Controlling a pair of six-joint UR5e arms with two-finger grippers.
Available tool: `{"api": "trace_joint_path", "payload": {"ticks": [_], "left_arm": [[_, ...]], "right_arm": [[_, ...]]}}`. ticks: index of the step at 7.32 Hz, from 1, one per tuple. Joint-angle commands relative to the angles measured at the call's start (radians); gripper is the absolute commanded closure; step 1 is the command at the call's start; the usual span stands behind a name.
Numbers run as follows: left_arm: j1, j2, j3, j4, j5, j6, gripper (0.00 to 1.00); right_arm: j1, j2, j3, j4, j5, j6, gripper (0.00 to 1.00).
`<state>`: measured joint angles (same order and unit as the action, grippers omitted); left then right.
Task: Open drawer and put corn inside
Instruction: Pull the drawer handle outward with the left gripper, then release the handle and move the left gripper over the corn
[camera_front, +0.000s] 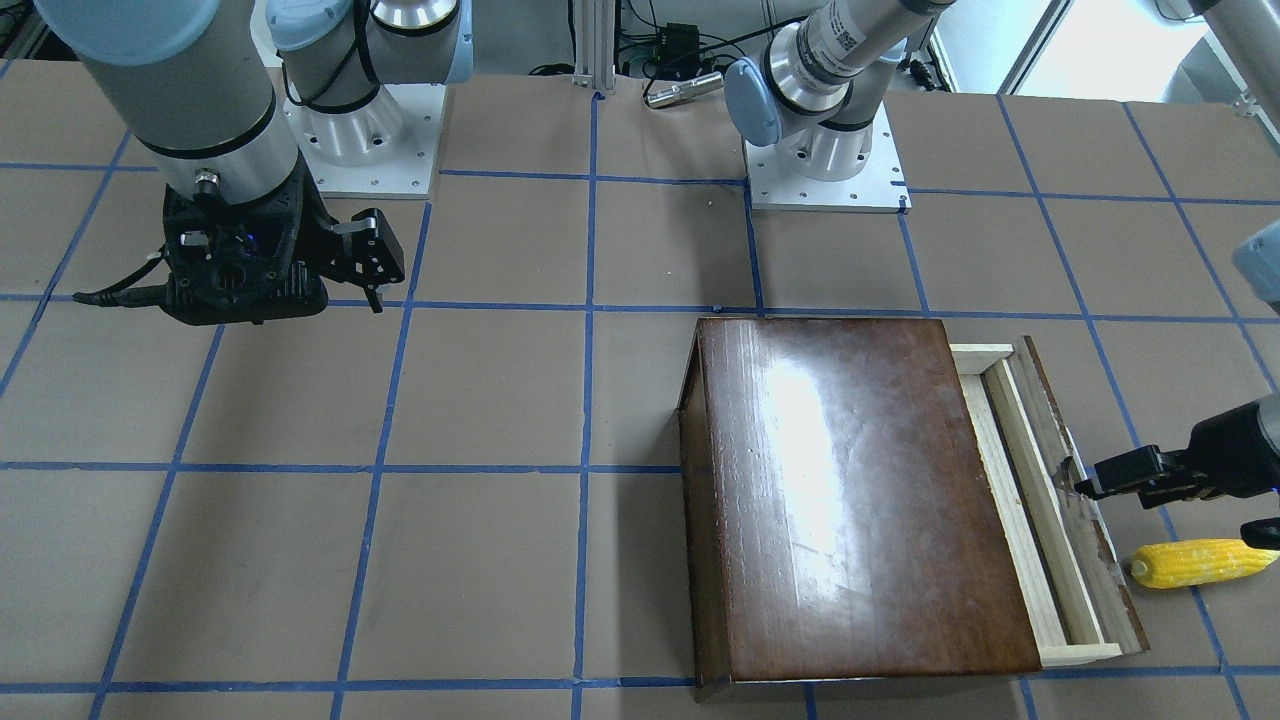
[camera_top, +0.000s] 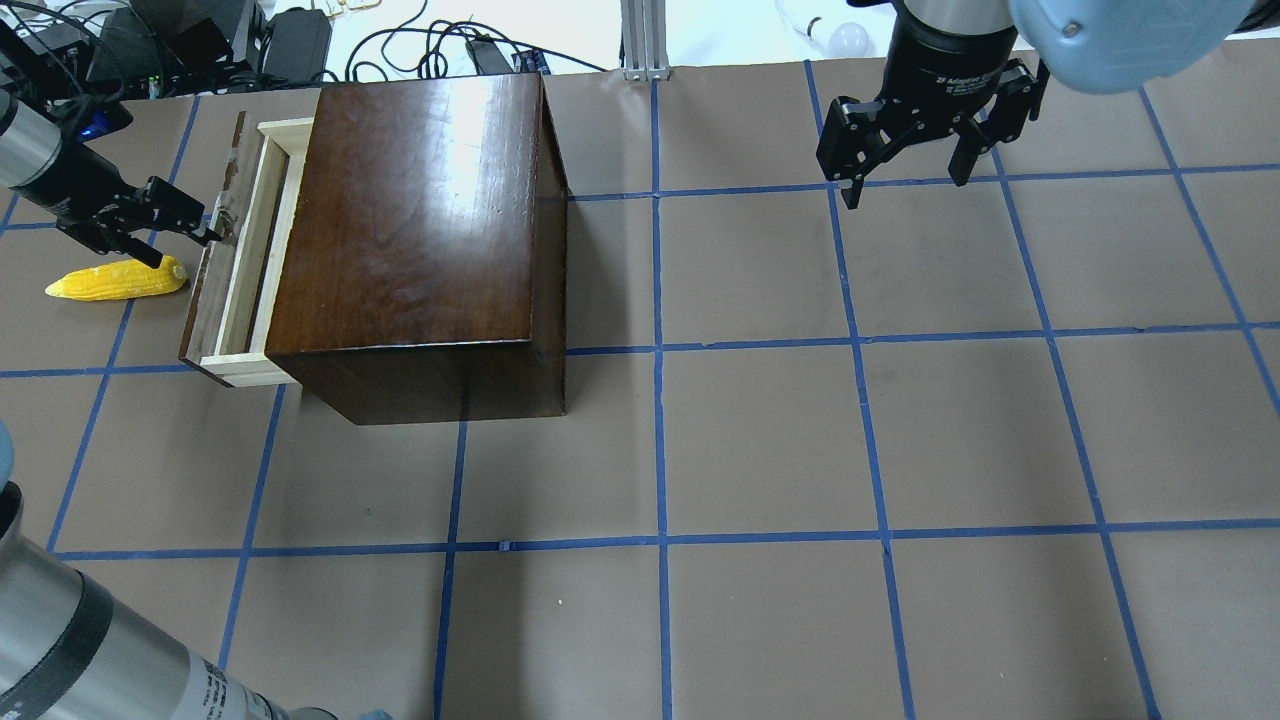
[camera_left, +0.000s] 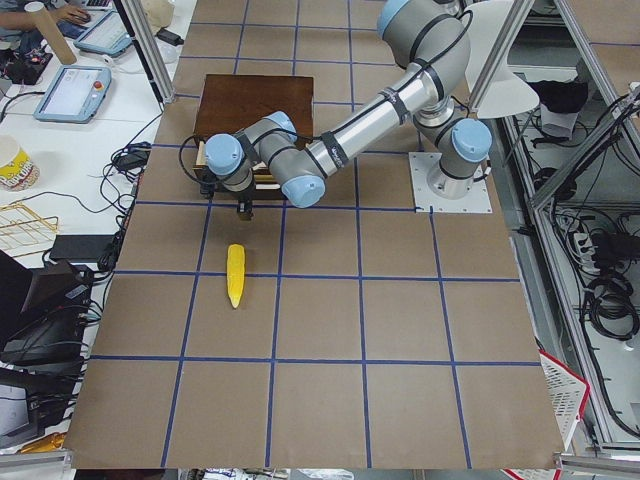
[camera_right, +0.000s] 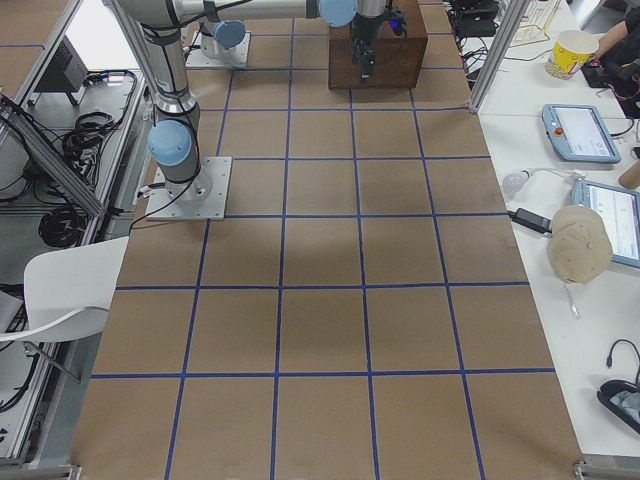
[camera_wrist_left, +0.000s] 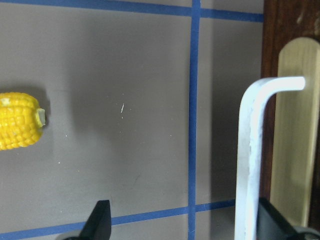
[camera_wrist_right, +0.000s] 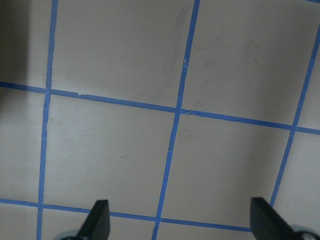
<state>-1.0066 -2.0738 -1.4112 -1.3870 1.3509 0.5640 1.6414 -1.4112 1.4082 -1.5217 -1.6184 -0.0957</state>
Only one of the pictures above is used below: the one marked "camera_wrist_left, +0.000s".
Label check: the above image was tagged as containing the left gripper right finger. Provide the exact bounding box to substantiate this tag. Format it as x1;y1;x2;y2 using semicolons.
257;197;305;240

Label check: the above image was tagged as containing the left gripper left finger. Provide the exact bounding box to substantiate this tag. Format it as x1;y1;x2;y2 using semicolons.
79;200;112;240

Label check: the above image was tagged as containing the white drawer handle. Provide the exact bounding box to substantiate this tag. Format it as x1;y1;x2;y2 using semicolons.
234;76;306;240

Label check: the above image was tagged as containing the yellow corn cob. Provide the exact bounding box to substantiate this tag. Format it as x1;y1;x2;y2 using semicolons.
0;92;46;151

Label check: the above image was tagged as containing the dark wooden drawer cabinet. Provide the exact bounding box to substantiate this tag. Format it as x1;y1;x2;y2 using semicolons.
259;0;320;230

